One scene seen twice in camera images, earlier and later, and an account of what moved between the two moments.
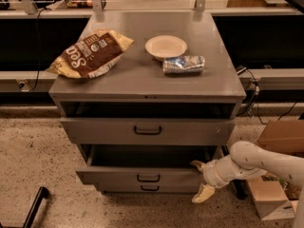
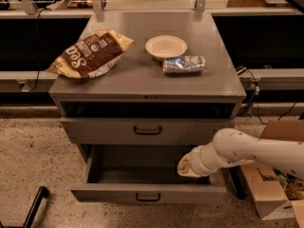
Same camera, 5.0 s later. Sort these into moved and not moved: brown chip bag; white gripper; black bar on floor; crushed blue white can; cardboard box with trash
Moved: white gripper
Not moved: crushed blue white can; brown chip bag; black bar on floor; cardboard box with trash
